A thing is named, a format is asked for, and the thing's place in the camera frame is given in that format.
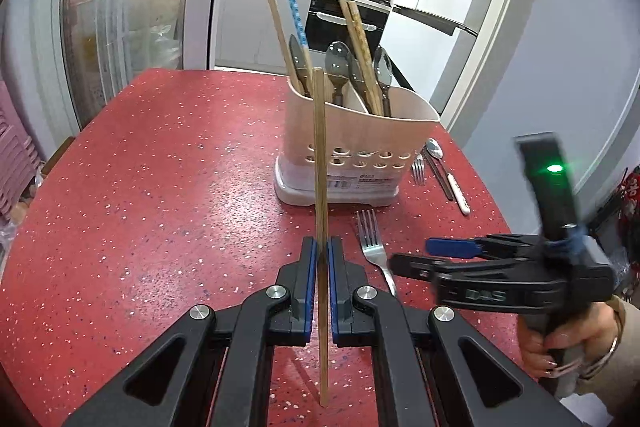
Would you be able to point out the blue dotted chopstick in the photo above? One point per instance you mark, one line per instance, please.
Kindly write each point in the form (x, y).
(296, 19)

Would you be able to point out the textured brown chopstick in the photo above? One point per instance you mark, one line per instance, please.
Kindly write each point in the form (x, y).
(350, 34)
(360, 36)

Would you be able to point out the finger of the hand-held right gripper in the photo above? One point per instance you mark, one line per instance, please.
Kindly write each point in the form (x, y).
(450, 248)
(415, 267)

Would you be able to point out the stack of pink stools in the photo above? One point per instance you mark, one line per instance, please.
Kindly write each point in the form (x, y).
(15, 147)

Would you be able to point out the dark grey spoon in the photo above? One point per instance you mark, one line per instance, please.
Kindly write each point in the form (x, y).
(298, 57)

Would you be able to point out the beige plastic utensil holder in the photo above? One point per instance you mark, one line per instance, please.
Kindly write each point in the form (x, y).
(360, 132)

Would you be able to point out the plain metal fork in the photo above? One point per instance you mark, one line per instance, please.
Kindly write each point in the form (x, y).
(369, 232)

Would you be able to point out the plain wooden chopstick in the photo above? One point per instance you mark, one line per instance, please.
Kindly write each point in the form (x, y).
(280, 32)
(320, 182)

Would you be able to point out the person's right hand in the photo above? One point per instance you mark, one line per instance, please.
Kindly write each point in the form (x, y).
(535, 349)

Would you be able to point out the black built-in oven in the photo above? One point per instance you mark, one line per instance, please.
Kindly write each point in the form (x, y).
(325, 32)

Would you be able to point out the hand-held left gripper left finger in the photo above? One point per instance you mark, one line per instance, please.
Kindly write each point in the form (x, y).
(311, 277)

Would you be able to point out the red patterned cloth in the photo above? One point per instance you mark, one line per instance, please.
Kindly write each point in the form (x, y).
(632, 194)

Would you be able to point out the large metal spoon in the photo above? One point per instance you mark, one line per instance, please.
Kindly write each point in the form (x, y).
(337, 59)

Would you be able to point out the glass sliding door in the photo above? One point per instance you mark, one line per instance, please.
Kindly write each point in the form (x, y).
(125, 32)

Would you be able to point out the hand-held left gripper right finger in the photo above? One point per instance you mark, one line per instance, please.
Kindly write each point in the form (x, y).
(336, 287)

